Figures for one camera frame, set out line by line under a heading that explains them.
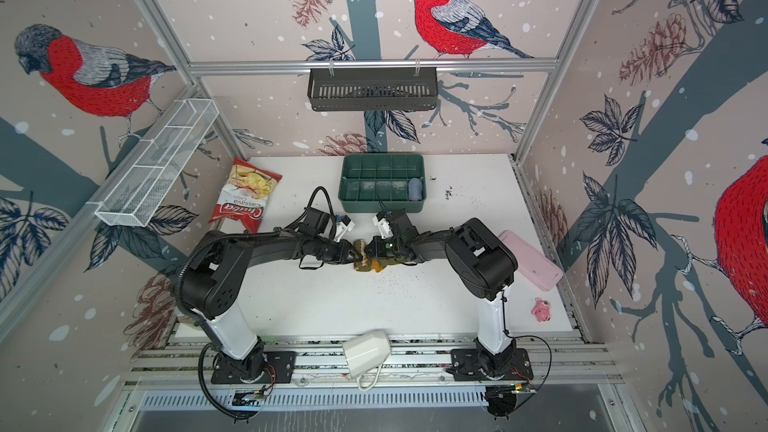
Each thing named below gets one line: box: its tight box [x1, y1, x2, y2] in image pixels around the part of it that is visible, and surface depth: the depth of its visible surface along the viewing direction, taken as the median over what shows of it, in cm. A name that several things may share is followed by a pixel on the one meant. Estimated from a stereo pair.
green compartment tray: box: [338, 153, 427, 213], surface depth 116 cm
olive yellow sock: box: [353, 239, 402, 273], surface depth 92 cm
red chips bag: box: [209, 156, 283, 233], surface depth 105 cm
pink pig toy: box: [531, 297, 551, 322], surface depth 83 cm
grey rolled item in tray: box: [408, 178, 423, 201], surface depth 106 cm
